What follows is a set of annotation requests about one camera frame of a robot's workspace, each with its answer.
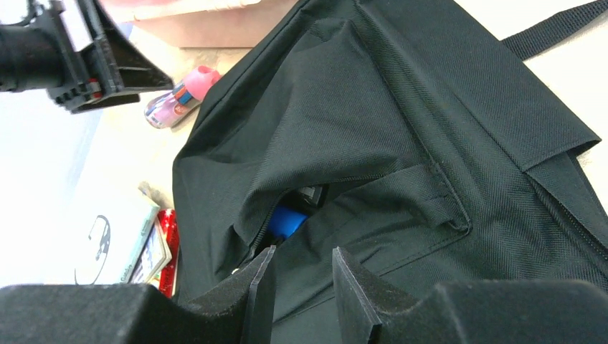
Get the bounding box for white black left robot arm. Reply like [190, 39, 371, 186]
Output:
[1, 1, 174, 114]

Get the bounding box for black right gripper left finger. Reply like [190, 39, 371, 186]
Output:
[1, 247, 275, 343]

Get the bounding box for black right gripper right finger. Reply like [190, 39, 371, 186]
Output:
[332, 248, 607, 343]

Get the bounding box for black fabric student bag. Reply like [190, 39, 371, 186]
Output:
[173, 1, 607, 343]

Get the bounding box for silver foil booklet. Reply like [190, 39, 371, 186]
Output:
[38, 183, 160, 285]

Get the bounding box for translucent orange plastic storage box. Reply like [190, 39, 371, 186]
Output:
[101, 0, 295, 48]

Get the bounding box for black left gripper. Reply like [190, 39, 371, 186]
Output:
[30, 1, 174, 114]

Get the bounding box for blue object inside bag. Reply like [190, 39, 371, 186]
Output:
[268, 206, 308, 239]

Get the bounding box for red patterned notebook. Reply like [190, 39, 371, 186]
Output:
[150, 209, 179, 298]

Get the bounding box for pink capped small bottle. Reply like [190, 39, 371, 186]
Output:
[143, 65, 222, 129]

